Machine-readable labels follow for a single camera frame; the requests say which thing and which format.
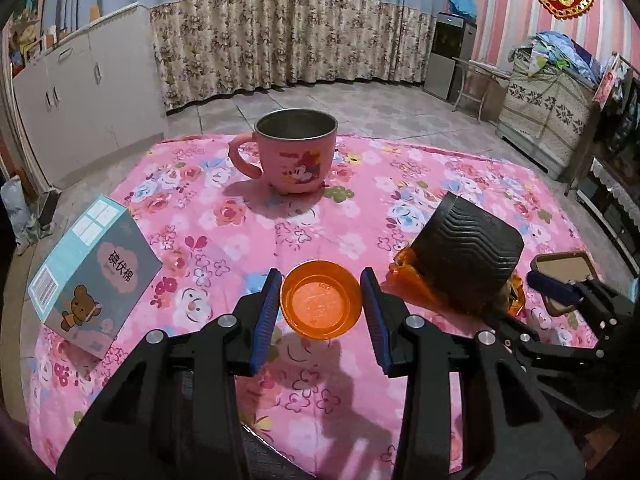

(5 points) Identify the row of hanging clothes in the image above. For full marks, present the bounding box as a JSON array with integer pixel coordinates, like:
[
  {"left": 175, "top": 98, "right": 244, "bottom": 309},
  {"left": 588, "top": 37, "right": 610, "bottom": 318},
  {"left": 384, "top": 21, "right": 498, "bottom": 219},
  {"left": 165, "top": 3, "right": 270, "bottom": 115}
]
[{"left": 597, "top": 55, "right": 640, "bottom": 171}]

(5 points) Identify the cloth-covered cabinet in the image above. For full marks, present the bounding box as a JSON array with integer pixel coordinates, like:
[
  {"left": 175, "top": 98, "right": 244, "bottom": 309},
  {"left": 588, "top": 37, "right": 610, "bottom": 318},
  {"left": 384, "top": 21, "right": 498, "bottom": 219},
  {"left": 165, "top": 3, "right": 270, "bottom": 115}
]
[{"left": 496, "top": 62, "right": 596, "bottom": 181}]

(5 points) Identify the orange plastic wrapper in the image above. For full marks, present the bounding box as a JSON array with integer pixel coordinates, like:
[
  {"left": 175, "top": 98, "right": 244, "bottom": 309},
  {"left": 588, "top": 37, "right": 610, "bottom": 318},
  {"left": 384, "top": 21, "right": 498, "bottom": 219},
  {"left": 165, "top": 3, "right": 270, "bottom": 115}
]
[{"left": 381, "top": 247, "right": 441, "bottom": 308}]

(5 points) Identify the water dispenser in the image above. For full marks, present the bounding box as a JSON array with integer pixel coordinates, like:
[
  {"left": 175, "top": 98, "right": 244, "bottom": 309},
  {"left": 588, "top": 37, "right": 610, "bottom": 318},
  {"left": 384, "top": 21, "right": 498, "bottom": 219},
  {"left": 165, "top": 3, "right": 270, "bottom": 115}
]
[{"left": 424, "top": 11, "right": 478, "bottom": 102}]

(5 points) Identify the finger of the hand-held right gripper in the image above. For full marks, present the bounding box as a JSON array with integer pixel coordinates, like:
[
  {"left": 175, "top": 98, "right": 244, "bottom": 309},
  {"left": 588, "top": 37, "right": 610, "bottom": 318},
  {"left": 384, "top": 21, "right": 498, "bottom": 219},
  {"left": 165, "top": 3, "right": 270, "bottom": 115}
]
[
  {"left": 526, "top": 269, "right": 626, "bottom": 331},
  {"left": 487, "top": 310, "right": 608, "bottom": 376}
]

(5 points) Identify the pink hanging bag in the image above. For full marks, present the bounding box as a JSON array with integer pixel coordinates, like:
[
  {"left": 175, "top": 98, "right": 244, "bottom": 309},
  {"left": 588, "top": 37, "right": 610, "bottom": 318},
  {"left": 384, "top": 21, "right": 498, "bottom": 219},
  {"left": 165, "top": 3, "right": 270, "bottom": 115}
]
[{"left": 594, "top": 57, "right": 621, "bottom": 106}]

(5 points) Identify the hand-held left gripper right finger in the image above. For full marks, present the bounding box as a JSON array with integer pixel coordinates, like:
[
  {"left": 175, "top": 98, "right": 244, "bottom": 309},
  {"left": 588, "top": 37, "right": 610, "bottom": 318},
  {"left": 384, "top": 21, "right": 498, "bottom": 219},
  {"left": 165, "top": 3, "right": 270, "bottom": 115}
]
[{"left": 360, "top": 266, "right": 587, "bottom": 480}]

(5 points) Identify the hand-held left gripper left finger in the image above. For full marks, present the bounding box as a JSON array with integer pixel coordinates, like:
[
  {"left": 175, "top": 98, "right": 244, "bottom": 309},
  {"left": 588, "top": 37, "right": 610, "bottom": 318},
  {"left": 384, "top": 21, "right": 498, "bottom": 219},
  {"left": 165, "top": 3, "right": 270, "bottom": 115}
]
[{"left": 56, "top": 267, "right": 283, "bottom": 480}]

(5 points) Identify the metal clothes rack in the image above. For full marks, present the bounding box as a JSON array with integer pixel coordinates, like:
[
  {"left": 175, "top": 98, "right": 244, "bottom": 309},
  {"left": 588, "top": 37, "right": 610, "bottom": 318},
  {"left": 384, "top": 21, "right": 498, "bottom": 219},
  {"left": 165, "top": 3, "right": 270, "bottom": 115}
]
[{"left": 565, "top": 52, "right": 640, "bottom": 196}]

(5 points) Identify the teal box with bear print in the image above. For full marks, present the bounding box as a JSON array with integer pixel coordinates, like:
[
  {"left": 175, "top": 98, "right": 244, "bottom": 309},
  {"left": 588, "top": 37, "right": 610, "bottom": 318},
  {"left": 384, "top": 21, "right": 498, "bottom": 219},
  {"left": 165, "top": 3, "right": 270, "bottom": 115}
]
[{"left": 27, "top": 195, "right": 163, "bottom": 361}]

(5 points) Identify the pile of folded bedding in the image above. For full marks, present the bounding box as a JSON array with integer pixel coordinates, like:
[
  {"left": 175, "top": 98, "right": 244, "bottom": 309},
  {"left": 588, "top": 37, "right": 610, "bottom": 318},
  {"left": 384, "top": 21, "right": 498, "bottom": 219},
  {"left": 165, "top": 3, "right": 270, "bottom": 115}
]
[{"left": 507, "top": 30, "right": 613, "bottom": 86}]

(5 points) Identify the small orange plastic bowl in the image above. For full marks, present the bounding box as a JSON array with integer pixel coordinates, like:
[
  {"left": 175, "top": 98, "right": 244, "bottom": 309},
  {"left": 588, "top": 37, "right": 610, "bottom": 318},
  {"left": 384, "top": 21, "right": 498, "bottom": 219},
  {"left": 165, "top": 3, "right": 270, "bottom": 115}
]
[{"left": 280, "top": 259, "right": 363, "bottom": 338}]

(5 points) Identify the blue and beige floral curtain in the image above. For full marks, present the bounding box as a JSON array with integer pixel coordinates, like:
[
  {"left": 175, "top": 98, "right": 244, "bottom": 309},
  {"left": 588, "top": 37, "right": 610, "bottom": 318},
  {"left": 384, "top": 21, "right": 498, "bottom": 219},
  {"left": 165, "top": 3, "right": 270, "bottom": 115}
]
[{"left": 42, "top": 0, "right": 453, "bottom": 111}]

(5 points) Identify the black ribbed cup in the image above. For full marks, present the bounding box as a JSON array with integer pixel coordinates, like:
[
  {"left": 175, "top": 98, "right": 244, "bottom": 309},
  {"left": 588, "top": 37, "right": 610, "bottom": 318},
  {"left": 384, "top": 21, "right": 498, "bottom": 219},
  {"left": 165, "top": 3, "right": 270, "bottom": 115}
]
[{"left": 414, "top": 191, "right": 525, "bottom": 311}]

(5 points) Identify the white cabinet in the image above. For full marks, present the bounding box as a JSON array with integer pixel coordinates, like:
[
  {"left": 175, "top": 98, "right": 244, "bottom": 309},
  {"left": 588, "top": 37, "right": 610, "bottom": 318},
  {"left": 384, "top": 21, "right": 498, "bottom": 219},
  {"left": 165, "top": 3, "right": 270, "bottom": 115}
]
[{"left": 11, "top": 5, "right": 168, "bottom": 188}]

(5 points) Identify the pink mug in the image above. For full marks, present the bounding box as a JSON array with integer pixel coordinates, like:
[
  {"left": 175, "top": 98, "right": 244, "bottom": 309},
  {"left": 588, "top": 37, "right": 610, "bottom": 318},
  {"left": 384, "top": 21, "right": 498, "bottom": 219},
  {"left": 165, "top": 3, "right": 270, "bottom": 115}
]
[{"left": 227, "top": 108, "right": 338, "bottom": 195}]

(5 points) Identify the wooden stool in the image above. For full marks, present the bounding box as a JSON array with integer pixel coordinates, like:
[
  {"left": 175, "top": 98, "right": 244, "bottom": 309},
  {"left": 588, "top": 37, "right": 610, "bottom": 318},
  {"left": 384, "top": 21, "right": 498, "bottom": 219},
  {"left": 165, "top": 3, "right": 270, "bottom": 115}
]
[{"left": 452, "top": 57, "right": 512, "bottom": 123}]

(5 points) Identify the pink floral tablecloth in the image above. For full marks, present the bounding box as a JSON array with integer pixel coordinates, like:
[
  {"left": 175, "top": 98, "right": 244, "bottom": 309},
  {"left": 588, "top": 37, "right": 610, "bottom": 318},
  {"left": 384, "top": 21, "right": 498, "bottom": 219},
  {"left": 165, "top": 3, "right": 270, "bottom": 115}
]
[{"left": 30, "top": 132, "right": 608, "bottom": 476}]

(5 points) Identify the grey plastic bag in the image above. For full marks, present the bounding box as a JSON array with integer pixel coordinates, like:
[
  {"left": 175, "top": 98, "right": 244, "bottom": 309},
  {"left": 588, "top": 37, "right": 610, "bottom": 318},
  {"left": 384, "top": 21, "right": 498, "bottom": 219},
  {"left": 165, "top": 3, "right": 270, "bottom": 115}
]
[{"left": 0, "top": 175, "right": 41, "bottom": 251}]

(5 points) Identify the low dark cabinet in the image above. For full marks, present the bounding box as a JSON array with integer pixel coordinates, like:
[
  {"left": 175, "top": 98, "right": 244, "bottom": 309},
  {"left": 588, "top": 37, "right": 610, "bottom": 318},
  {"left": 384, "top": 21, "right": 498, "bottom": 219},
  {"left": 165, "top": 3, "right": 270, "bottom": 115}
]
[{"left": 575, "top": 157, "right": 640, "bottom": 251}]

